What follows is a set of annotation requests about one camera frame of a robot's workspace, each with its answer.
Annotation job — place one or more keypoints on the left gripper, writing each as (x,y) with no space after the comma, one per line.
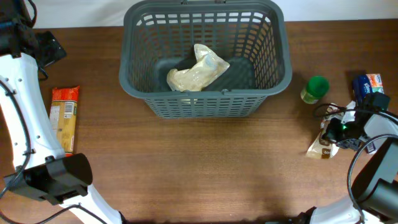
(53,48)

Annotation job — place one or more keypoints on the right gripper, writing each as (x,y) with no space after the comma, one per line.
(331,133)

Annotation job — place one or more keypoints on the dried mushroom bag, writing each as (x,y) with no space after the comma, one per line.
(321,149)

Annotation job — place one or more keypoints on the beige plastic bag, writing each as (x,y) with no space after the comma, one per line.
(207,69)

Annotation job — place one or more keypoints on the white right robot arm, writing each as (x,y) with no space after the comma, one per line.
(371,131)

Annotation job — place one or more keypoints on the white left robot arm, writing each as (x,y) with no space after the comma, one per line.
(43,171)

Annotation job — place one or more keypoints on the tissue multipack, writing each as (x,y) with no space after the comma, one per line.
(365,84)

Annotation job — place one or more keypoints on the green lidded jar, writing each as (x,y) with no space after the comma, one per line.
(316,88)

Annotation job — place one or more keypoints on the orange spaghetti packet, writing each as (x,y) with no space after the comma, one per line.
(63,114)

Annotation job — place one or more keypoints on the grey plastic basket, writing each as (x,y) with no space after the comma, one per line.
(249,35)

